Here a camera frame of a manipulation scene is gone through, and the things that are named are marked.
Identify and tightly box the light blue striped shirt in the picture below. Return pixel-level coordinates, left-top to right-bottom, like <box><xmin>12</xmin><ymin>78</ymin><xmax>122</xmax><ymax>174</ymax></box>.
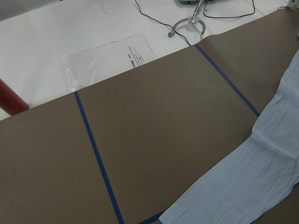
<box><xmin>159</xmin><ymin>55</ymin><xmax>299</xmax><ymax>224</ymax></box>

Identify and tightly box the brown paper table cover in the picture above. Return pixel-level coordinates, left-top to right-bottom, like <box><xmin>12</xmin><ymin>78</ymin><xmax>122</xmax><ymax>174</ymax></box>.
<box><xmin>0</xmin><ymin>9</ymin><xmax>299</xmax><ymax>224</ymax></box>

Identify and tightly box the clear plastic zip bag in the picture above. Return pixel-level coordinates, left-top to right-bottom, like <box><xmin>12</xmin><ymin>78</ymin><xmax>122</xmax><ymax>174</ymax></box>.
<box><xmin>59</xmin><ymin>34</ymin><xmax>157</xmax><ymax>93</ymax></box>

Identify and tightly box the metal reacher grabber tool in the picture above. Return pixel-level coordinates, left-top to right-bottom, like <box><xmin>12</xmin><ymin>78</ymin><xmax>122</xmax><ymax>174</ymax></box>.
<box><xmin>168</xmin><ymin>0</ymin><xmax>206</xmax><ymax>41</ymax></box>

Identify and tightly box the red cylindrical bottle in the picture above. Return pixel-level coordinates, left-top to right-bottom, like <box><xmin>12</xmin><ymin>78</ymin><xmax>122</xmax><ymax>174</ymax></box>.
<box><xmin>0</xmin><ymin>80</ymin><xmax>29</xmax><ymax>116</ymax></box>

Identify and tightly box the black cable on table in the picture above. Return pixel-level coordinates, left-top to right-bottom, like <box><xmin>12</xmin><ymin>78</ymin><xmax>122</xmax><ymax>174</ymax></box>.
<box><xmin>135</xmin><ymin>0</ymin><xmax>193</xmax><ymax>46</ymax></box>

